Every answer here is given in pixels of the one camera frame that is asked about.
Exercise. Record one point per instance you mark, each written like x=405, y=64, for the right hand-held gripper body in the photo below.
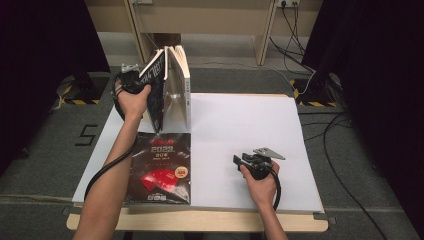
x=260, y=166

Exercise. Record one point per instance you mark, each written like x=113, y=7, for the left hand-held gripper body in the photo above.
x=130, y=81

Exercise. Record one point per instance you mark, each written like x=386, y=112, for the purple paperback book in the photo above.
x=175, y=106
x=155, y=100

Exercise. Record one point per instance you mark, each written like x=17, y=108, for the dark brown glossy magazine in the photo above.
x=160, y=156

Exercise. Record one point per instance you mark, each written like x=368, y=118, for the person's left hand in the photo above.
x=133, y=105

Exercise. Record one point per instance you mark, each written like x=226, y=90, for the person's right hand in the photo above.
x=265, y=191

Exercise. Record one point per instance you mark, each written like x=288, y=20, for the black stand base striped tape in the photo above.
x=86, y=88
x=316, y=90

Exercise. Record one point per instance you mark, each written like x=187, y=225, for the light wooden table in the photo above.
x=200, y=221

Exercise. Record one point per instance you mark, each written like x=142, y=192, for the black curtain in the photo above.
x=383, y=83
x=33, y=66

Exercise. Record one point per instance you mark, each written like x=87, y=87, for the beige wooden background desk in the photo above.
x=206, y=16

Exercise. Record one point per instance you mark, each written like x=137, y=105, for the white wall socket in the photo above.
x=142, y=1
x=288, y=2

